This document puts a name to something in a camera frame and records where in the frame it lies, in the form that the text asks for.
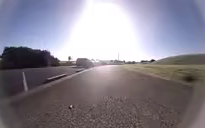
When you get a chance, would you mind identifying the vehicle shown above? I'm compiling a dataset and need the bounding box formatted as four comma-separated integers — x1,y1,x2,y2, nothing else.
75,57,95,69

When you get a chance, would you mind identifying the concrete wheel stop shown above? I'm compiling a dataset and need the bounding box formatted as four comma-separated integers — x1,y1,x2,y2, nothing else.
45,73,68,82

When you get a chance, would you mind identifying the pale kerb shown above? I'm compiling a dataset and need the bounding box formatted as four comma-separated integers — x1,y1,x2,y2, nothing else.
0,66,98,104

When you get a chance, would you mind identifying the dark clump of trees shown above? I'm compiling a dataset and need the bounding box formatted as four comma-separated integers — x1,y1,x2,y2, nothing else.
0,46,61,70

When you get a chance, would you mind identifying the dry grass verge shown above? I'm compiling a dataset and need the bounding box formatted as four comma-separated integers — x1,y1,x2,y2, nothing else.
120,63,205,88

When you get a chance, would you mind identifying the distant row of trees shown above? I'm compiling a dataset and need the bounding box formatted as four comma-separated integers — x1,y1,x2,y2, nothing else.
109,58,157,65

